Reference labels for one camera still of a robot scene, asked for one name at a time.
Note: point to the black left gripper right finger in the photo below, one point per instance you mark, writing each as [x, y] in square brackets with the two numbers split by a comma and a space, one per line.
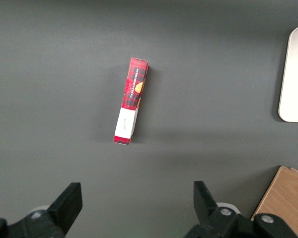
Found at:
[208, 218]

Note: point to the red tartan shortbread box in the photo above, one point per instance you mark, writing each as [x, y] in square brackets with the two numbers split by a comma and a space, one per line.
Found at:
[131, 99]

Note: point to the beige plastic tray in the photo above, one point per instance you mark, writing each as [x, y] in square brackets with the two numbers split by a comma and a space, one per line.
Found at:
[296, 79]

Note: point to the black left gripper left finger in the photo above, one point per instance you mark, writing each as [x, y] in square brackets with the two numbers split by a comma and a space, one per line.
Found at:
[62, 213]

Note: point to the wooden drawer cabinet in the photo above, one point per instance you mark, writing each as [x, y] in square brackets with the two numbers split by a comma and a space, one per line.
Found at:
[283, 198]

